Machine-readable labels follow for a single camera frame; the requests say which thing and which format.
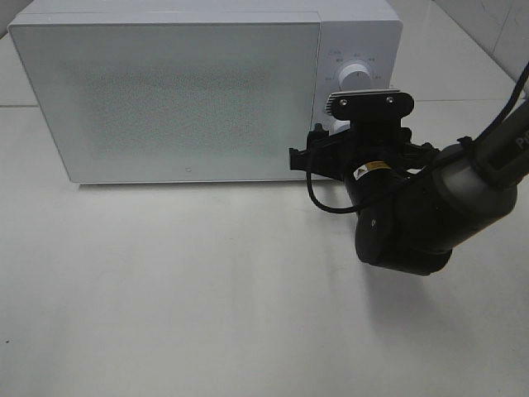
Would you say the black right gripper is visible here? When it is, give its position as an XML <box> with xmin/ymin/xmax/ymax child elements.
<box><xmin>288</xmin><ymin>89</ymin><xmax>438</xmax><ymax>211</ymax></box>

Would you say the white microwave knob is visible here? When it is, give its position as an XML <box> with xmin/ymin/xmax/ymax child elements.
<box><xmin>337</xmin><ymin>62</ymin><xmax>373</xmax><ymax>91</ymax></box>
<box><xmin>331</xmin><ymin>120</ymin><xmax>350</xmax><ymax>134</ymax></box>

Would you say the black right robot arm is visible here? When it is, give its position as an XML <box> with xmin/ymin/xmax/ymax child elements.
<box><xmin>289</xmin><ymin>89</ymin><xmax>528</xmax><ymax>275</ymax></box>

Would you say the white microwave oven body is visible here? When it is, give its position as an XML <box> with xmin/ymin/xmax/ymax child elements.
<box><xmin>7</xmin><ymin>0</ymin><xmax>403</xmax><ymax>186</ymax></box>

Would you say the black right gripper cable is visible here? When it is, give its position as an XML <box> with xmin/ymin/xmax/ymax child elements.
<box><xmin>305</xmin><ymin>61</ymin><xmax>529</xmax><ymax>215</ymax></box>

